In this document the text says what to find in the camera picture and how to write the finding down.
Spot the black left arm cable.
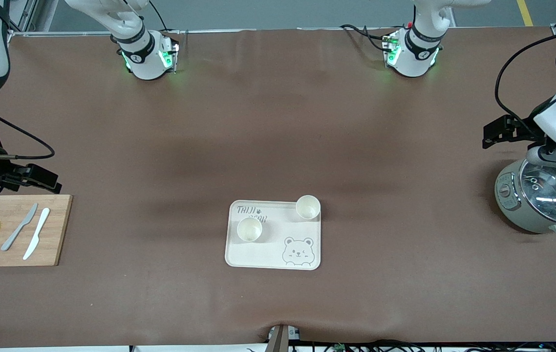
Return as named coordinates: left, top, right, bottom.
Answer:
left=495, top=27, right=556, bottom=132

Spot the grey-green cooking pot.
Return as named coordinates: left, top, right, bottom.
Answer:
left=494, top=147, right=556, bottom=239

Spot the white IKEA cup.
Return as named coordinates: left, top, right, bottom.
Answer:
left=236, top=217, right=263, bottom=242
left=296, top=195, right=321, bottom=220

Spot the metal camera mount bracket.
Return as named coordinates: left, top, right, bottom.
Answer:
left=267, top=324, right=302, bottom=352

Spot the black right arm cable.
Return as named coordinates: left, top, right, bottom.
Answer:
left=0, top=95, right=55, bottom=196

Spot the glass pot lid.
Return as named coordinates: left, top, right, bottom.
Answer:
left=519, top=156, right=556, bottom=225

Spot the white plastic knife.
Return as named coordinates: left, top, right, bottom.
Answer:
left=23, top=208, right=50, bottom=261

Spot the wooden cutting board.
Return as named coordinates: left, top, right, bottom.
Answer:
left=0, top=195, right=73, bottom=267

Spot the brown table cover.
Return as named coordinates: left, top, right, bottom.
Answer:
left=0, top=27, right=556, bottom=349

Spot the grey plastic knife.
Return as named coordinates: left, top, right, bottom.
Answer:
left=1, top=203, right=38, bottom=252

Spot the cream bear print tray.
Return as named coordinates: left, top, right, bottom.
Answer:
left=225, top=200, right=321, bottom=271

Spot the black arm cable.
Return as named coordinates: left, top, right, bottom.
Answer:
left=495, top=27, right=556, bottom=132
left=0, top=95, right=55, bottom=196

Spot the black base cable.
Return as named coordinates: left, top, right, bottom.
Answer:
left=341, top=23, right=392, bottom=52
left=149, top=0, right=171, bottom=33

